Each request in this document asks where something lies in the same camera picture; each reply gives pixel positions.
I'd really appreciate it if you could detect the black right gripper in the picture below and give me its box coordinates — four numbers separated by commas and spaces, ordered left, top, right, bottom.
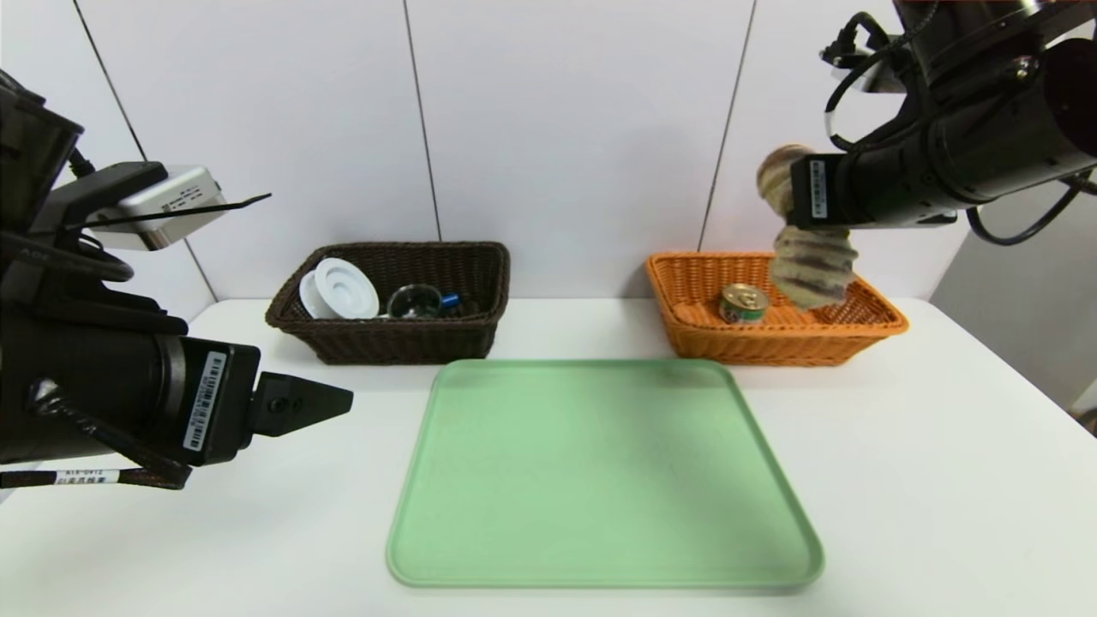
786, 132, 900, 231

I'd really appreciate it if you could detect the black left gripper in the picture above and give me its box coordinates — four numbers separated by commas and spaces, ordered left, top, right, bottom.
21, 305, 354, 467

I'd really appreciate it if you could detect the twisted purple swirl bread loaf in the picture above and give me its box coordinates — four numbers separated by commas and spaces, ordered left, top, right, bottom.
756, 144, 860, 311

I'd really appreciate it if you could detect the white tape roll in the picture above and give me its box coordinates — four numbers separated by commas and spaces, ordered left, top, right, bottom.
298, 257, 381, 320

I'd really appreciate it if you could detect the tin can with green label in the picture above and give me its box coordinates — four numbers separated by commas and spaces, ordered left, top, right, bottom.
719, 283, 770, 326

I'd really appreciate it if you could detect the glass cup with black handle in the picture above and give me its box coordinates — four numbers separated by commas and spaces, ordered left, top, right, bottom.
387, 284, 444, 320

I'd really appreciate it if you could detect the dark brown wicker basket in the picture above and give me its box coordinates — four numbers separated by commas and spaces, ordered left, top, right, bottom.
264, 241, 513, 367

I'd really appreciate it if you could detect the orange wicker basket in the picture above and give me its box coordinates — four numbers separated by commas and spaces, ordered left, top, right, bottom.
644, 251, 911, 368

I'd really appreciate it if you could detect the black zip tie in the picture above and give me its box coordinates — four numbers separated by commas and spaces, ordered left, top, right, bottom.
86, 193, 273, 231

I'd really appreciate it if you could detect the light green plastic tray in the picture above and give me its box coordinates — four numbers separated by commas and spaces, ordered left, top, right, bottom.
385, 358, 826, 590

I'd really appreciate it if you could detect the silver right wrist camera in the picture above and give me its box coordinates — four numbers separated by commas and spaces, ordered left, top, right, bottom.
818, 17, 905, 95

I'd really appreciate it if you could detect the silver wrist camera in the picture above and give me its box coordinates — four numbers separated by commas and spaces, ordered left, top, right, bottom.
86, 165, 228, 253
818, 17, 905, 95

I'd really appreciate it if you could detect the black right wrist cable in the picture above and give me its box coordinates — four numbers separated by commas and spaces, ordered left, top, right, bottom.
964, 171, 1094, 248

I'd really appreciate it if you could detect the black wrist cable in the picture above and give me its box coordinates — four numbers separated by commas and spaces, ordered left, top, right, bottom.
964, 171, 1094, 248
0, 230, 135, 284

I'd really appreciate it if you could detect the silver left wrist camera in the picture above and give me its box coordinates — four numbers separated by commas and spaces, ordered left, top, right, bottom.
86, 165, 228, 253

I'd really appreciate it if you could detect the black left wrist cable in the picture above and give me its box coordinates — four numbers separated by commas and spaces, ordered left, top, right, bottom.
0, 230, 135, 284

